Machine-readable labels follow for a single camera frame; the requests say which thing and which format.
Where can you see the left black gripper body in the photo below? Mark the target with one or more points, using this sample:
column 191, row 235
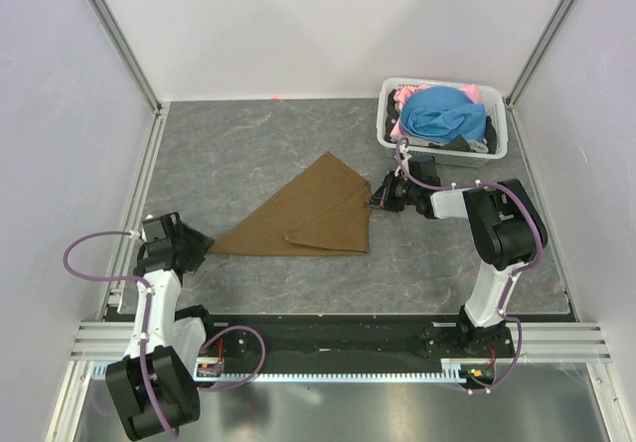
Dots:
column 193, row 244

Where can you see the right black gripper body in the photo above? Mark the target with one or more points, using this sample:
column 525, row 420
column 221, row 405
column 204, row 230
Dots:
column 397, row 193

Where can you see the brown cloth napkin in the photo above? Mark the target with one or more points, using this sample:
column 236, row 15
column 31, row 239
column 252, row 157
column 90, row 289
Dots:
column 321, row 212

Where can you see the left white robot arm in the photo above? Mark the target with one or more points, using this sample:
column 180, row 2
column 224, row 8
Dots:
column 152, row 386

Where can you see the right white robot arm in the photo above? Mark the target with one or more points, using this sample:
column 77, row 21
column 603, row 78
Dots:
column 507, row 232

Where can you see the blue cloth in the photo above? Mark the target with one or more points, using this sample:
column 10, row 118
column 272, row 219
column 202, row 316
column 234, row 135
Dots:
column 442, row 114

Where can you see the grey cloth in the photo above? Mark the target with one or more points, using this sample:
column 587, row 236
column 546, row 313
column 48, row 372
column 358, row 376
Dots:
column 457, row 144

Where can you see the white plastic basket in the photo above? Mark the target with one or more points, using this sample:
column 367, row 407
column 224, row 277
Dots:
column 395, row 91

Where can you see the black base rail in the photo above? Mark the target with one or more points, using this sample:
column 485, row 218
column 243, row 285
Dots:
column 347, row 344

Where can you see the white slotted cable duct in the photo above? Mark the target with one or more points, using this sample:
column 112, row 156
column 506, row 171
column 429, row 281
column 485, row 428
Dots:
column 208, row 373

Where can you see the right aluminium frame post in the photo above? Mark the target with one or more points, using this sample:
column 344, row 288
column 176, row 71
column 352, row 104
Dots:
column 540, row 49

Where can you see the aluminium frame post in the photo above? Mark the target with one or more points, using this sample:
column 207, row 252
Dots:
column 540, row 49
column 125, row 52

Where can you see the left aluminium frame post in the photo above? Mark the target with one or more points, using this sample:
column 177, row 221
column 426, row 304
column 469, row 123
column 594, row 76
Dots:
column 125, row 52

